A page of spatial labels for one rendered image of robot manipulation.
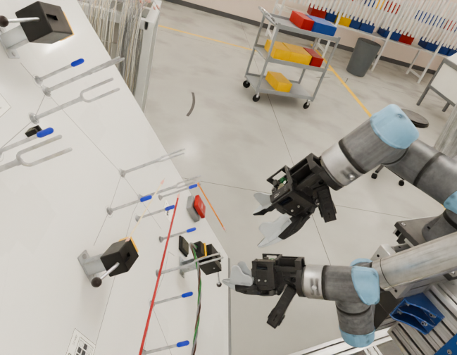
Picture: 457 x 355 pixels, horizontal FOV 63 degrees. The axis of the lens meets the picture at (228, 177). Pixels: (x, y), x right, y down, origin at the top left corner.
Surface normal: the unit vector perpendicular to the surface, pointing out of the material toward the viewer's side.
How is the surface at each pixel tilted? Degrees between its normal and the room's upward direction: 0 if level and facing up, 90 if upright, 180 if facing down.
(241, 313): 0
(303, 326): 0
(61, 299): 53
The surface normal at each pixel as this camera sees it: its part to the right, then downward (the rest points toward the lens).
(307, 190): 0.07, 0.69
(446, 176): -0.50, -0.26
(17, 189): 0.93, -0.31
